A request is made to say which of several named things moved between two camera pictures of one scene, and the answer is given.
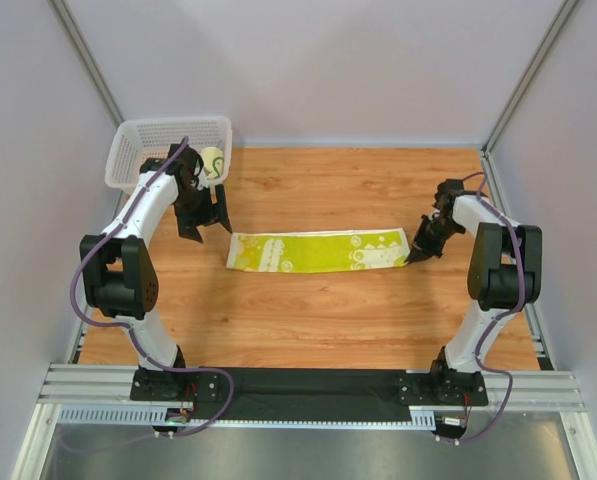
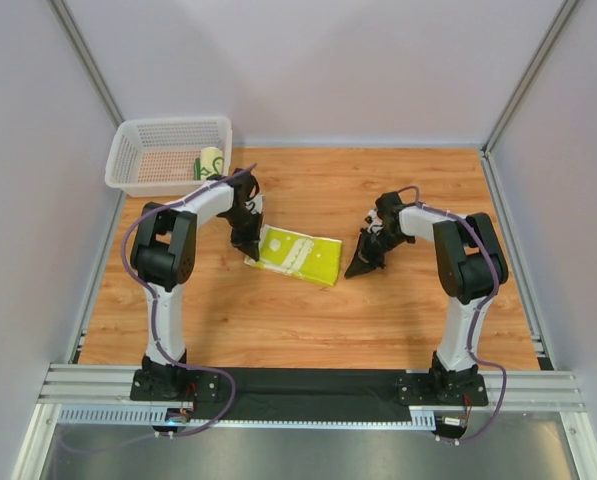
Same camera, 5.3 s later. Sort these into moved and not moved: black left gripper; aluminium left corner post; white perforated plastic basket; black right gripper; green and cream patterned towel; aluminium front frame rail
Moved: black left gripper; black right gripper
Not moved: green and cream patterned towel; aluminium front frame rail; aluminium left corner post; white perforated plastic basket
